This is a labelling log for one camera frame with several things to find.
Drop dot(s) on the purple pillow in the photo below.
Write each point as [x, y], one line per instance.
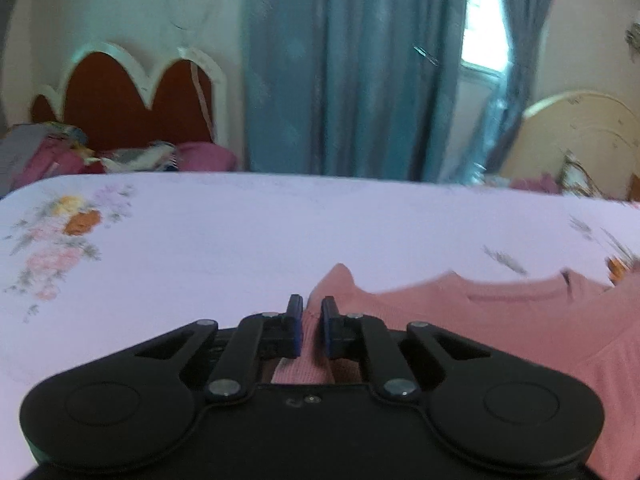
[210, 156]

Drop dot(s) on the patterned bundled cloth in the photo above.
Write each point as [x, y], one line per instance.
[142, 157]

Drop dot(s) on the bright window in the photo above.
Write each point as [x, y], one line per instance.
[482, 15]

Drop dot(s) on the metal curtain clip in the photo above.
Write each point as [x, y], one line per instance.
[426, 55]

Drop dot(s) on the pink crumpled garment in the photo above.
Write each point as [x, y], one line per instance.
[50, 162]

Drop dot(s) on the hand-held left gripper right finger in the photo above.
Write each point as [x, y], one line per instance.
[327, 327]

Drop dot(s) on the crystal wall lamp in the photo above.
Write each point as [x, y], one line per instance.
[634, 37]

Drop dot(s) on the red scalloped headboard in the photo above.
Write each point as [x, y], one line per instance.
[115, 105]

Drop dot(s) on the ornate white cushion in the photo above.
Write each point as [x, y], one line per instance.
[580, 175]

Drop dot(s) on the floral white bed sheet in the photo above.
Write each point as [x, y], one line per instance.
[200, 240]

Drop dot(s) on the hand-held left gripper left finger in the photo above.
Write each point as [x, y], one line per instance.
[295, 325]

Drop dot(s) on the cream curved headboard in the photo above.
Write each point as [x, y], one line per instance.
[575, 125]

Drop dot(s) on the pink long-sleeved sweater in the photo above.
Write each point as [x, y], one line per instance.
[500, 325]

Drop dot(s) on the tied-back blue curtain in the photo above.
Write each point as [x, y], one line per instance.
[520, 60]

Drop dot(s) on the brown patterned cushion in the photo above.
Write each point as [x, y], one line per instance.
[635, 187]

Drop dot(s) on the wide blue curtain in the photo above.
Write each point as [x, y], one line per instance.
[350, 60]

